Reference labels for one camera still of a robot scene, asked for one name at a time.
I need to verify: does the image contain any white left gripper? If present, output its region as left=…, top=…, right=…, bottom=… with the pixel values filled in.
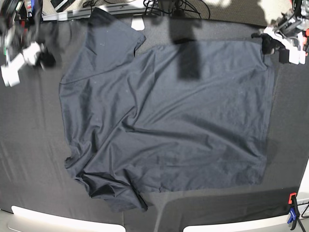
left=251, top=27, right=308, bottom=64

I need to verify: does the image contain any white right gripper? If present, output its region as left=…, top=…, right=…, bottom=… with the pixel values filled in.
left=0, top=42, right=46, bottom=87

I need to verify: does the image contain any dark grey t-shirt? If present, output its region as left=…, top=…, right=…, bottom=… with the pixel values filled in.
left=59, top=9, right=275, bottom=212

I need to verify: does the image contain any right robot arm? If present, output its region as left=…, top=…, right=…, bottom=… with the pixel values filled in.
left=0, top=0, right=45, bottom=87

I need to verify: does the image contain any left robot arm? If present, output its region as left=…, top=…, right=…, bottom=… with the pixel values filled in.
left=251, top=0, right=309, bottom=65

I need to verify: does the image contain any red clamp far right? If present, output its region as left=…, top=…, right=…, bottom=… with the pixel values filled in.
left=303, top=29, right=309, bottom=53

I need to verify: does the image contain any red blue clamp near right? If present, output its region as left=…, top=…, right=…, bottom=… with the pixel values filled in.
left=287, top=192, right=306, bottom=232

